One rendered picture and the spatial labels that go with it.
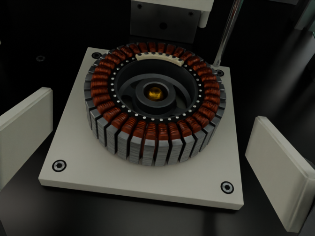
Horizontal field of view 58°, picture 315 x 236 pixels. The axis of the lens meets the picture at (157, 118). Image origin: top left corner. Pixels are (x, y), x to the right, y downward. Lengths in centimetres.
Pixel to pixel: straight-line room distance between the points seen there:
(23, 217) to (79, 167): 5
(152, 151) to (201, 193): 5
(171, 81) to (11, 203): 16
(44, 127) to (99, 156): 6
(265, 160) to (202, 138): 5
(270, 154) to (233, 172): 7
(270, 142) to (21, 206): 17
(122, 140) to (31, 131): 6
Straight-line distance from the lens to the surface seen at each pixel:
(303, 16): 43
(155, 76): 26
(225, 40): 29
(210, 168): 23
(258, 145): 18
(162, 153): 20
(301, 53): 40
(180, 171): 22
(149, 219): 22
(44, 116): 18
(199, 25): 35
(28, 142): 17
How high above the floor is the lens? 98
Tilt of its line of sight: 52 degrees down
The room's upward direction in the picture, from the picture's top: 10 degrees clockwise
